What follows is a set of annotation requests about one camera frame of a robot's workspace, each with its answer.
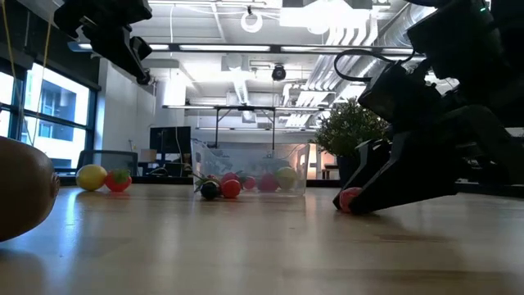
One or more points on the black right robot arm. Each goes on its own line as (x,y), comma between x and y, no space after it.
(462,37)

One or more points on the beige cardboard box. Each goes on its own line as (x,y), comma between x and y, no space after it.
(148,155)

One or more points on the pink round fruit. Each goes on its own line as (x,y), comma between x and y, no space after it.
(348,198)

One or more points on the brown kiwi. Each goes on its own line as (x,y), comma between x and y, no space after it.
(24,188)

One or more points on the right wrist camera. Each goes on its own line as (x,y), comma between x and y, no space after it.
(401,98)

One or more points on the yellow lemon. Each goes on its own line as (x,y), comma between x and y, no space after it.
(286,177)
(90,177)

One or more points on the black computer monitor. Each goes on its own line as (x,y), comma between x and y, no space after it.
(170,139)

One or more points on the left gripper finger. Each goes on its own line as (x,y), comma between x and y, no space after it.
(114,49)

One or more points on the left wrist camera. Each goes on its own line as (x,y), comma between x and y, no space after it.
(141,48)

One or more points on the red cherry tomato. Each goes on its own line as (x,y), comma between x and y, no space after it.
(231,189)

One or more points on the black ceiling spotlight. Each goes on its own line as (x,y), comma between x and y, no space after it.
(278,73)
(145,78)

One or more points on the potted green plant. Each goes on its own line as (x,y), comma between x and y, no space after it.
(344,131)

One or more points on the red cherry with stem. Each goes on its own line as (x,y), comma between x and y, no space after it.
(249,183)

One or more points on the large office window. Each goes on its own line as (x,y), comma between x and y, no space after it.
(57,98)

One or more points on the dark office chair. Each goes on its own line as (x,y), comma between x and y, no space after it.
(107,160)

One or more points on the clear plastic tupperware container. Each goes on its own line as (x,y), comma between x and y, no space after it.
(204,164)

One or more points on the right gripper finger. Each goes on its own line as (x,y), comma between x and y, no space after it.
(370,160)
(409,176)

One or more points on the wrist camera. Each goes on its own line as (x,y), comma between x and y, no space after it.
(401,98)
(141,48)

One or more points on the black metal stand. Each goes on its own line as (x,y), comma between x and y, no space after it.
(216,127)

